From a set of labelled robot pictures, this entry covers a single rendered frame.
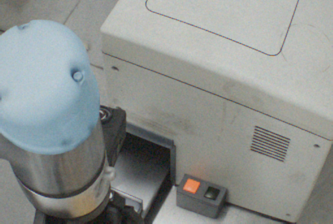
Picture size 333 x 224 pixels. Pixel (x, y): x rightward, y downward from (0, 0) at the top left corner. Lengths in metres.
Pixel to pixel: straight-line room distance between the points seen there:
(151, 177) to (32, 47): 0.57
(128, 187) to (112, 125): 0.33
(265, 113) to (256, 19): 0.10
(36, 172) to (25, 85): 0.07
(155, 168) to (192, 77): 0.23
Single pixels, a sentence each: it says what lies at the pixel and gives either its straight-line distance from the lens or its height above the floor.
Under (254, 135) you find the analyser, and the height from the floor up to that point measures 1.08.
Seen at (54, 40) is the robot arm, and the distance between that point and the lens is 0.43.
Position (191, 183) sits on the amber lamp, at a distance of 0.96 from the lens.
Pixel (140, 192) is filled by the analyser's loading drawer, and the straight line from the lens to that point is 0.97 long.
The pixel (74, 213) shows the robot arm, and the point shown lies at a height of 1.31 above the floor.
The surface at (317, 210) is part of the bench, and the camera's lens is 1.02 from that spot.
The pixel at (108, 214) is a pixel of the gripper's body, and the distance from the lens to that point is 0.61.
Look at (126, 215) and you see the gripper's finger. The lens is 0.64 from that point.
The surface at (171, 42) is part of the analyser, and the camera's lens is 0.76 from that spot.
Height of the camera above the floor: 1.80
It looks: 59 degrees down
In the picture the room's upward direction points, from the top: 1 degrees counter-clockwise
